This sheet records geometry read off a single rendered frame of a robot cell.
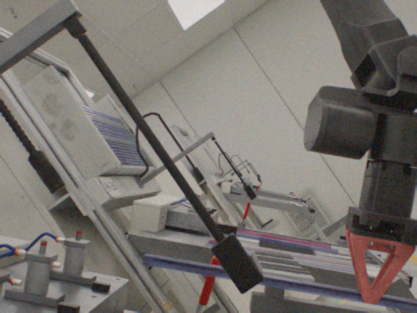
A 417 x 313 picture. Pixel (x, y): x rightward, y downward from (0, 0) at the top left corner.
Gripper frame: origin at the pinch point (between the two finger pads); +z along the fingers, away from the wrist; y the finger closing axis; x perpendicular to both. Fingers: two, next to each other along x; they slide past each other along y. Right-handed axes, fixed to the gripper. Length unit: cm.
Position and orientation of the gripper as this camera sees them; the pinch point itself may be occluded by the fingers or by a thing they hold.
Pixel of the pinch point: (368, 294)
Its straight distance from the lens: 70.2
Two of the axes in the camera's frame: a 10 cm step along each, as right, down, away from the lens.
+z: -1.7, 9.8, 0.5
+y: -0.4, 0.5, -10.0
